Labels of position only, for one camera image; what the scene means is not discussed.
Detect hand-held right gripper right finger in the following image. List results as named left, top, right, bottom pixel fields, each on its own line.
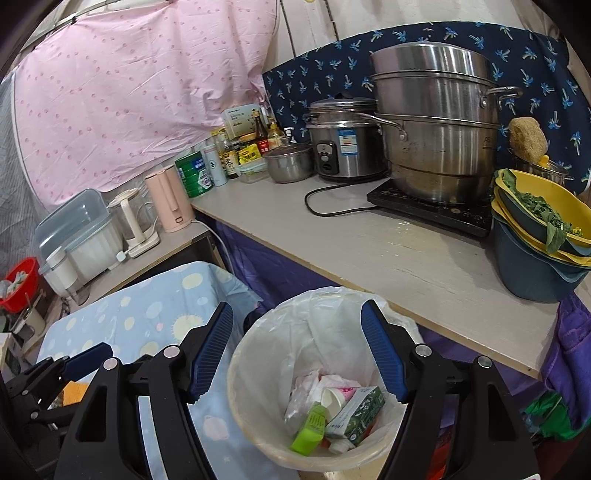
left=360, top=299, right=541, bottom=480

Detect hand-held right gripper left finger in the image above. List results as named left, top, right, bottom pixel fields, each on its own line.
left=53, top=302, right=235, bottom=480

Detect dark blue plastic basin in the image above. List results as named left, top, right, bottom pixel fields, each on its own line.
left=489, top=217, right=588, bottom=304

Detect glass kettle with white base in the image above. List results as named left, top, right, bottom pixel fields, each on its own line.
left=107, top=188, right=161, bottom=258

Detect stacked yellow and blue basins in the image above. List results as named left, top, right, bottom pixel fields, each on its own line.
left=491, top=168, right=591, bottom=269

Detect pink dotted cloth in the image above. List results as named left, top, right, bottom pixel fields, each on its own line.
left=11, top=0, right=279, bottom=209

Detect white dish rack with lid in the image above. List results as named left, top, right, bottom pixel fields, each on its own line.
left=34, top=188, right=124, bottom=283

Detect red labelled sauce bottle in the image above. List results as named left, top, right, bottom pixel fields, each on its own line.
left=254, top=111, right=271, bottom=155

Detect pink electric kettle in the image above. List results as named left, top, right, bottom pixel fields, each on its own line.
left=144, top=166, right=195, bottom=233

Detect green tin can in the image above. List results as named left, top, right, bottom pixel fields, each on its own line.
left=174, top=150, right=216, bottom=199

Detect green plastic bag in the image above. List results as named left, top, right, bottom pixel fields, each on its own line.
left=524, top=390, right=583, bottom=440

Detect red plastic basin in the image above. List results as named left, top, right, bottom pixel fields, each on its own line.
left=0, top=257, right=40, bottom=315

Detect white lidded jar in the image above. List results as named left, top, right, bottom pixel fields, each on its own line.
left=39, top=247, right=89, bottom=304

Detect white and green carton box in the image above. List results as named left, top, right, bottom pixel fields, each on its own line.
left=223, top=105, right=262, bottom=140

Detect large steel steamer pot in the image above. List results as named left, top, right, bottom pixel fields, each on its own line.
left=369, top=41, right=523, bottom=205

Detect purple cloth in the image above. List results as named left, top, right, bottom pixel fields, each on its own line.
left=203, top=215, right=591, bottom=432

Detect small steel saucepan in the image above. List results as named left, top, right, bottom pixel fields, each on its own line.
left=508, top=148, right=574, bottom=186

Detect dark sauce bottle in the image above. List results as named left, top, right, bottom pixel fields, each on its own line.
left=221, top=138, right=240, bottom=180

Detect small steel pot with lid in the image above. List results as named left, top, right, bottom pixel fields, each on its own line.
left=262, top=137, right=315, bottom=184

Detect pink flowered paper cup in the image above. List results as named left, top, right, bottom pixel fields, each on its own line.
left=321, top=387, right=357, bottom=412

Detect white paper towel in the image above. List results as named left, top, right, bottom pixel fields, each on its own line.
left=284, top=369, right=354, bottom=428

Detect yellow labelled food container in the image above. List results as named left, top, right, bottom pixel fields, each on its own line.
left=238, top=143, right=269, bottom=179

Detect green and white milk carton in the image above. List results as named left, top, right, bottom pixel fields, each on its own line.
left=324, top=385, right=387, bottom=453

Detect steel rice cooker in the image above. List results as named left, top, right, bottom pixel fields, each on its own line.
left=305, top=95, right=389, bottom=182

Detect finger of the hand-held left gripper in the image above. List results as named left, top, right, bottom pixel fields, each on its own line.
left=9, top=342, right=115, bottom=400
left=18, top=405, right=75, bottom=428

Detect white thermos bottle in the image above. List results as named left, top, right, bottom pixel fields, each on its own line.
left=201, top=144, right=228, bottom=188

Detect black power cable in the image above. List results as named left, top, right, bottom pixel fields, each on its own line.
left=304, top=178, right=393, bottom=217

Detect amber bottle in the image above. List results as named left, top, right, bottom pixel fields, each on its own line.
left=268, top=117, right=285, bottom=151

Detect yellow foam fruit net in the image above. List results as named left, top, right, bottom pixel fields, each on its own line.
left=61, top=381, right=91, bottom=408

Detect bin with white liner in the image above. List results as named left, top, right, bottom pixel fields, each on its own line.
left=227, top=286, right=422, bottom=472

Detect loofah sponge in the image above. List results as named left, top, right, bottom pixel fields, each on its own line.
left=508, top=117, right=550, bottom=165

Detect green leafy vegetables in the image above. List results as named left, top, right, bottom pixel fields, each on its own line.
left=501, top=170, right=583, bottom=256

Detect navy printed cloth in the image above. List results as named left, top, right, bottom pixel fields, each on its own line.
left=262, top=23, right=591, bottom=195

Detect green cardboard box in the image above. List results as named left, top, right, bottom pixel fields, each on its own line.
left=291, top=401, right=329, bottom=454

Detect light blue dotted tablecloth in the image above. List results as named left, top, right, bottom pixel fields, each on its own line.
left=37, top=261, right=298, bottom=480

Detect black induction cooker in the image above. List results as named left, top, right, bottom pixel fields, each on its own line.
left=367, top=178, right=498, bottom=238

